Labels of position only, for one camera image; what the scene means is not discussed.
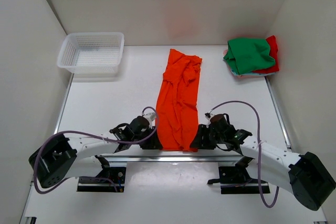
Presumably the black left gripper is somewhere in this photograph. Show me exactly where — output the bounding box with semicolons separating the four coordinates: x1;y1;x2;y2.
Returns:
133;125;162;148

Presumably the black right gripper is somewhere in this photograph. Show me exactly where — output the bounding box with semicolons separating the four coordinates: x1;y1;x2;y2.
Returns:
191;125;225;150

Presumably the orange t shirt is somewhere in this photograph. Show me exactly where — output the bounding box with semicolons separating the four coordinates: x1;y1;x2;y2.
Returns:
156;49;202;152

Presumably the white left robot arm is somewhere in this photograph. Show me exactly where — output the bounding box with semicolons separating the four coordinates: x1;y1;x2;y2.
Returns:
28;113;159;194

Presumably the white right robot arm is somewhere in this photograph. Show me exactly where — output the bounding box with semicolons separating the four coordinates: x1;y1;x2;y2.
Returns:
190;114;335;211

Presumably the green t shirt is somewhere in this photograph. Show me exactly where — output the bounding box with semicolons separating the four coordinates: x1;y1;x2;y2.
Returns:
226;37;275;74

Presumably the white plastic basket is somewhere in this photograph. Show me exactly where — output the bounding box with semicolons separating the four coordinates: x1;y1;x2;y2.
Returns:
57;32;124;75

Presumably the red t shirt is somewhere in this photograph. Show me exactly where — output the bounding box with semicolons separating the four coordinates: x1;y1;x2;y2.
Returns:
254;35;280;75

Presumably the aluminium table rail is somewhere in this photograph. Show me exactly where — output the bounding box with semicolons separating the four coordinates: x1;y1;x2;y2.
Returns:
104;155;242;163

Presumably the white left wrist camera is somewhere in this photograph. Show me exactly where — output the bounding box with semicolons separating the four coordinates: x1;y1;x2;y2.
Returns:
142;112;156;127

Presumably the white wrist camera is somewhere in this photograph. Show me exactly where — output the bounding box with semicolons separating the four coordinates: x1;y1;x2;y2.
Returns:
142;112;156;127
205;112;214;120

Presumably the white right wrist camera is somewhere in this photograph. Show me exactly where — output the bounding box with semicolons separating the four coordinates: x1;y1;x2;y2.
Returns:
205;112;214;120

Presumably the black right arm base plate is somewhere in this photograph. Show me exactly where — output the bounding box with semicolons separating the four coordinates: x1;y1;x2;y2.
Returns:
207;157;259;195

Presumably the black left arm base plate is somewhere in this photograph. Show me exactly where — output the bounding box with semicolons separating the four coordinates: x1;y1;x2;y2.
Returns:
77;161;127;193

